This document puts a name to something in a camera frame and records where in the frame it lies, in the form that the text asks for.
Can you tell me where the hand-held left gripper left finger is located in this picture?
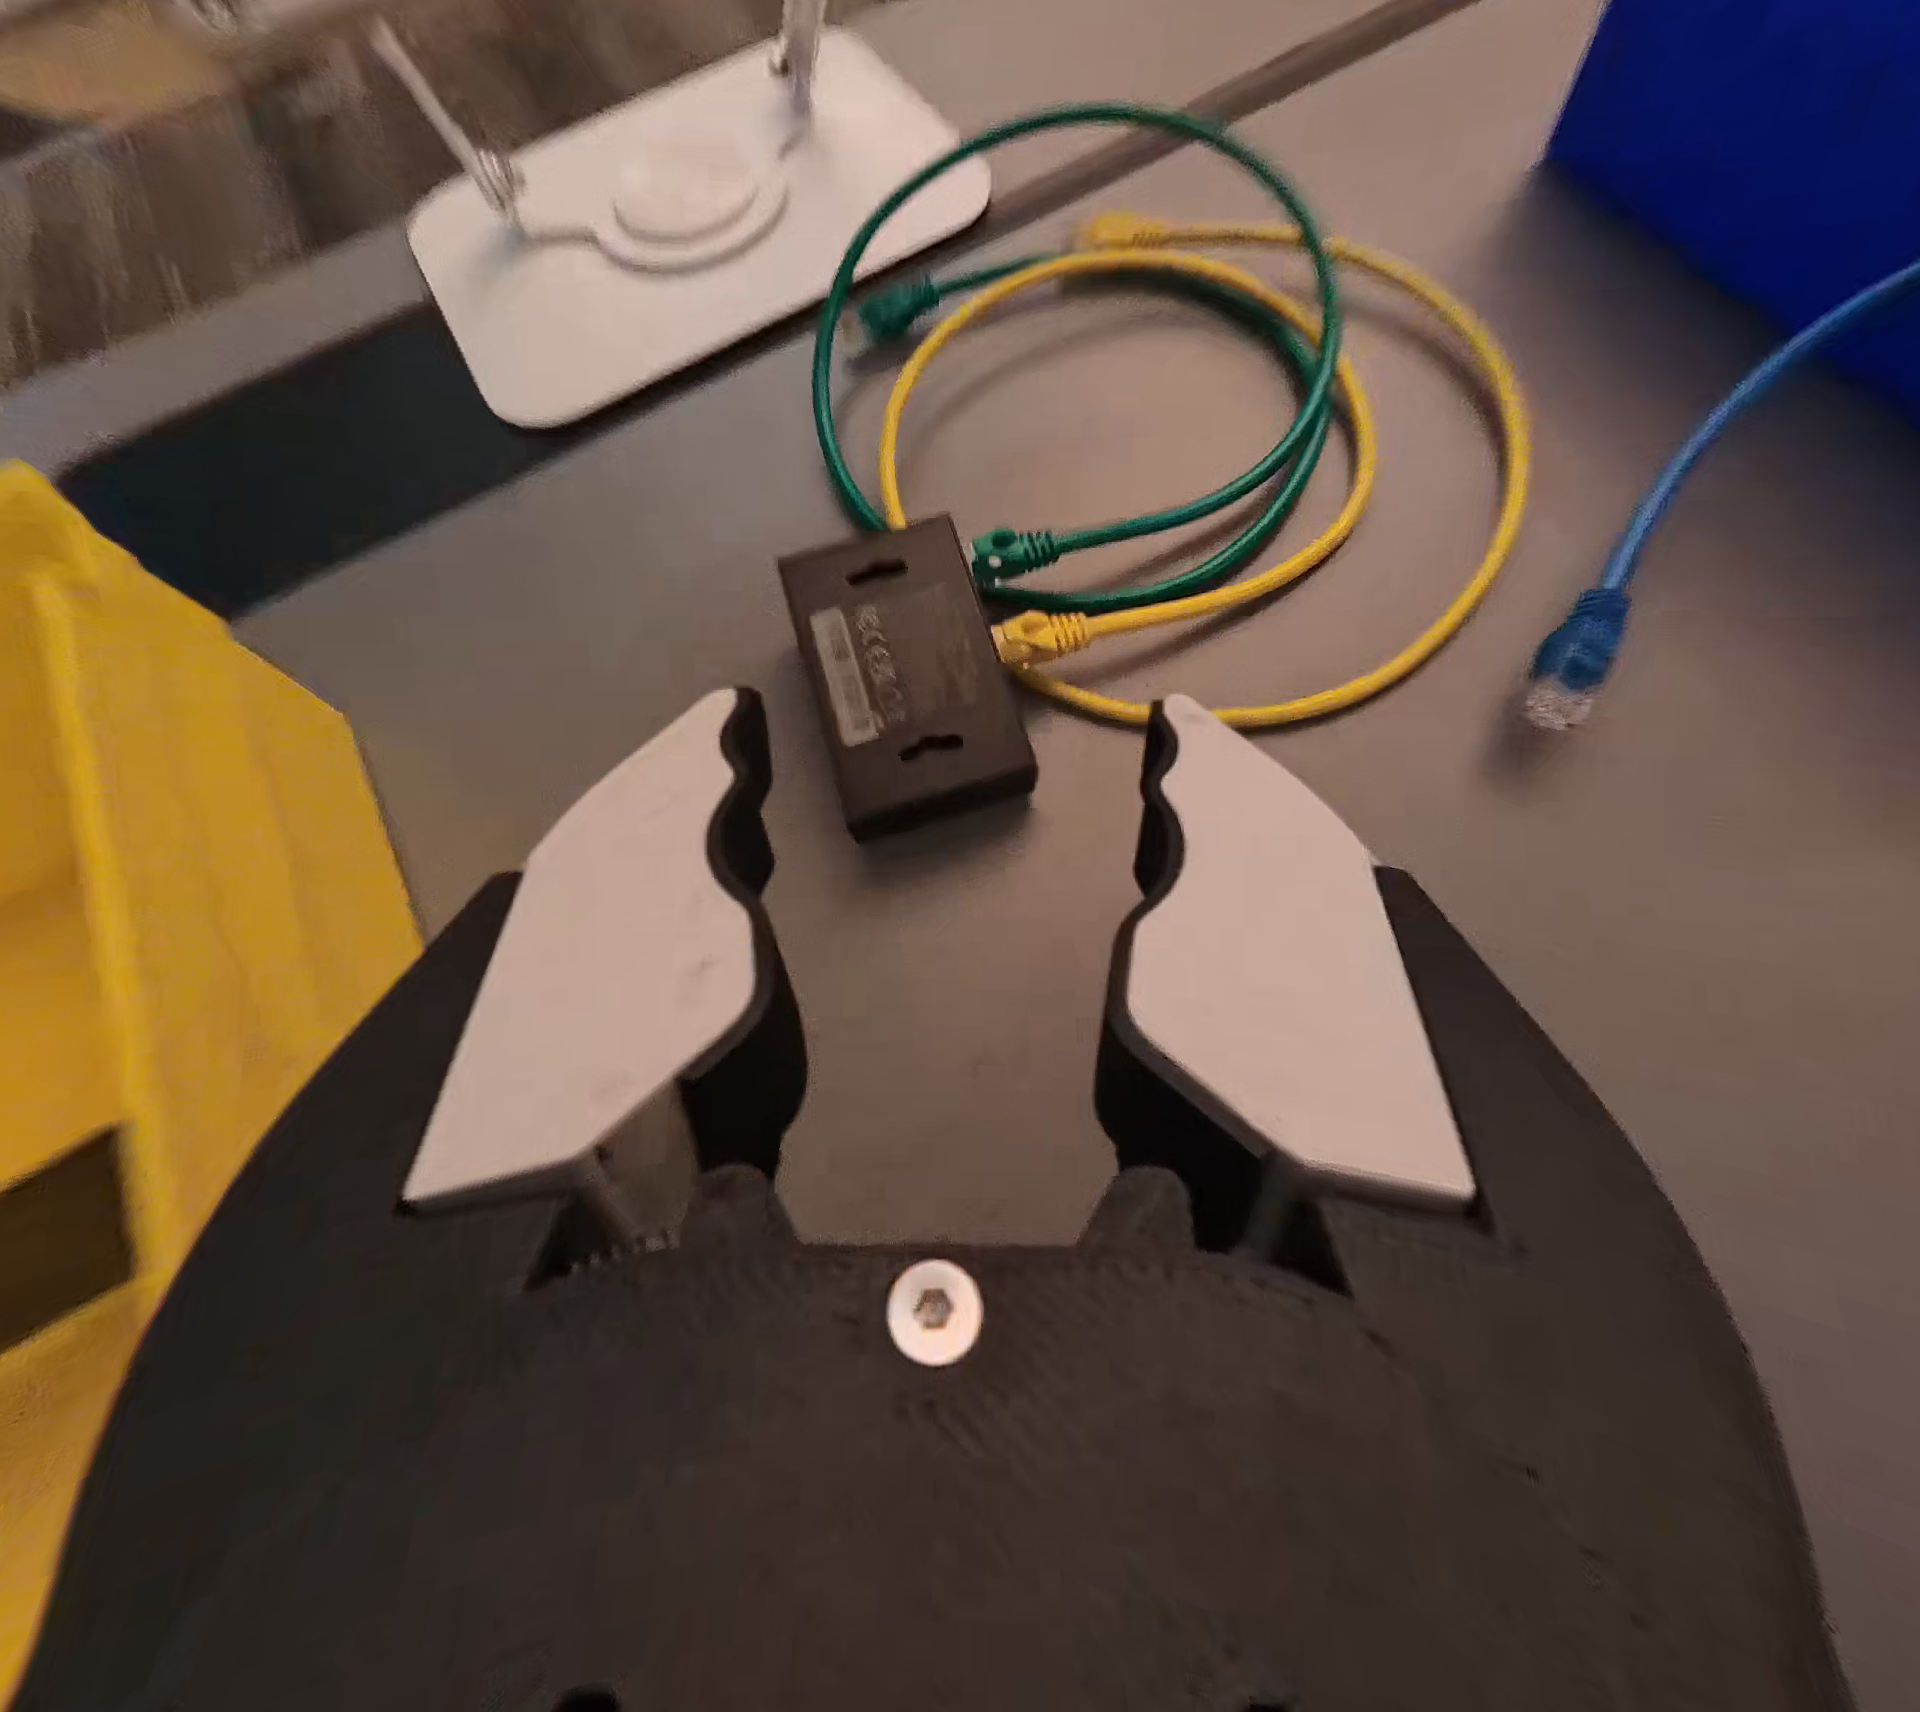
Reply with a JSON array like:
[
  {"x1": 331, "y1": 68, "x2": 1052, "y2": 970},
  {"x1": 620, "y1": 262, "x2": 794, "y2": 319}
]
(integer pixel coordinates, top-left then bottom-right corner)
[{"x1": 400, "y1": 687, "x2": 816, "y2": 1220}]

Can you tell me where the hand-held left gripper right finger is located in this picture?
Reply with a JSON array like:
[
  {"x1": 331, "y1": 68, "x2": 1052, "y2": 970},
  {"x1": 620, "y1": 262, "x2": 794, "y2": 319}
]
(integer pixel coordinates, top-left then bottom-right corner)
[{"x1": 1092, "y1": 693, "x2": 1480, "y2": 1216}]

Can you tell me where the black ethernet switch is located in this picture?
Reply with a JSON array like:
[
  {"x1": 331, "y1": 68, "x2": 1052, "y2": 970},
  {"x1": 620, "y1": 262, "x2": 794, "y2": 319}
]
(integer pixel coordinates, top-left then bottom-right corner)
[{"x1": 776, "y1": 512, "x2": 1042, "y2": 844}]

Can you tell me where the yellow plastic bin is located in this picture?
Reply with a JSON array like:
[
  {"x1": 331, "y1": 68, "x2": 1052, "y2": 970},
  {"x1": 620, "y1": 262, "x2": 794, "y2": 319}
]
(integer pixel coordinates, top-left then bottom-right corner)
[{"x1": 0, "y1": 458, "x2": 429, "y2": 1640}]

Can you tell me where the blue ethernet cable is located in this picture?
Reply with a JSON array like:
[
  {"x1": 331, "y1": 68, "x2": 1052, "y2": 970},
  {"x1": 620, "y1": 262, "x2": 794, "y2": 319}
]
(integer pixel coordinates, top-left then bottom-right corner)
[{"x1": 1524, "y1": 257, "x2": 1920, "y2": 736}]

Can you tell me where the yellow ethernet cable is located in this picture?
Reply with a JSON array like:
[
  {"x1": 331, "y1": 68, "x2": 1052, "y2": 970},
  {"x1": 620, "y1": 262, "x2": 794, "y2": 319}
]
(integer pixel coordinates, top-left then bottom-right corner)
[{"x1": 875, "y1": 213, "x2": 1533, "y2": 735}]

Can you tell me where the green ethernet cable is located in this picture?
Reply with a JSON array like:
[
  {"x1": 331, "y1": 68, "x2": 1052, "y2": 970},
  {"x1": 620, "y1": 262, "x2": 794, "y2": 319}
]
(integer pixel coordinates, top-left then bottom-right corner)
[{"x1": 809, "y1": 103, "x2": 1341, "y2": 590}]

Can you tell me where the blue plastic bin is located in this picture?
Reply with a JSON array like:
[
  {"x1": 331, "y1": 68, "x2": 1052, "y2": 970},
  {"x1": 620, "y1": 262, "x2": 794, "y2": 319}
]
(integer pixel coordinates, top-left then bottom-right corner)
[{"x1": 1543, "y1": 0, "x2": 1920, "y2": 416}]

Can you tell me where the white stand base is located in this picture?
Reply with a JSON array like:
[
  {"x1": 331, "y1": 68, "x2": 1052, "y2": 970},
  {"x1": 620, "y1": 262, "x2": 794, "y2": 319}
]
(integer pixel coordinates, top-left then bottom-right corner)
[{"x1": 405, "y1": 24, "x2": 995, "y2": 435}]

